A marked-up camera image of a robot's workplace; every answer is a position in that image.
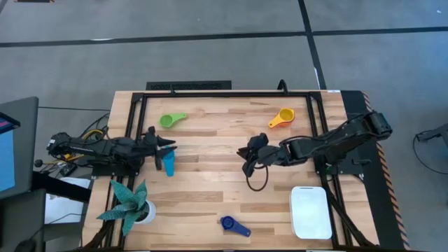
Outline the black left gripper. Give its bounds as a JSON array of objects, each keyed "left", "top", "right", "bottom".
[{"left": 138, "top": 126, "right": 179, "bottom": 172}]

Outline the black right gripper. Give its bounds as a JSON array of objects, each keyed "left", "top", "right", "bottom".
[{"left": 237, "top": 145, "right": 291, "bottom": 177}]

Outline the teal measuring cup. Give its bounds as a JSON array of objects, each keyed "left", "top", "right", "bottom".
[{"left": 162, "top": 148, "right": 176, "bottom": 178}]

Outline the indigo measuring cup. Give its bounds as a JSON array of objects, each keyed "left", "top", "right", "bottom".
[{"left": 219, "top": 215, "right": 252, "bottom": 238}]

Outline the green measuring cup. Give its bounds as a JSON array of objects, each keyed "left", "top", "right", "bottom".
[{"left": 159, "top": 112, "right": 188, "bottom": 129}]

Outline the yellow measuring cup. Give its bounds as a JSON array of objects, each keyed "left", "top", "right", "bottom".
[{"left": 268, "top": 107, "right": 296, "bottom": 129}]

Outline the artificial plant in white pot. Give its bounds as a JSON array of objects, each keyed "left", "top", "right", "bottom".
[{"left": 97, "top": 179, "right": 158, "bottom": 237}]

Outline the black floor vent grille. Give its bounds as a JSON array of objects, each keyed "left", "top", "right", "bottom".
[{"left": 146, "top": 80, "right": 232, "bottom": 91}]

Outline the black mat with hazard stripe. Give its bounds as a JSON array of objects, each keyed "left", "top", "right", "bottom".
[{"left": 341, "top": 90, "right": 412, "bottom": 251}]

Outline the laptop with blue screen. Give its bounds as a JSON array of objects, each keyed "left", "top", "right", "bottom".
[{"left": 0, "top": 111, "right": 21, "bottom": 193}]

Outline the black floor stand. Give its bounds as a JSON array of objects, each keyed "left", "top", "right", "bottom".
[{"left": 412, "top": 122, "right": 448, "bottom": 148}]

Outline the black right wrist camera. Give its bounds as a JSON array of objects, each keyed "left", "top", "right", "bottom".
[{"left": 247, "top": 132, "right": 270, "bottom": 152}]

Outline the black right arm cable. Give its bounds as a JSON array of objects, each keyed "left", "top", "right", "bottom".
[{"left": 246, "top": 163, "right": 270, "bottom": 193}]

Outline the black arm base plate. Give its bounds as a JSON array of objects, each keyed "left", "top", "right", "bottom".
[
  {"left": 91, "top": 159, "right": 144, "bottom": 177},
  {"left": 313, "top": 153, "right": 372, "bottom": 176}
]

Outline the black table frame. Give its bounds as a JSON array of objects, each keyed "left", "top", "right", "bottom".
[{"left": 82, "top": 89, "right": 379, "bottom": 252}]

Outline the yellow cable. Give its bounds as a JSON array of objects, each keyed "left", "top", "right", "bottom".
[{"left": 62, "top": 128, "right": 106, "bottom": 162}]

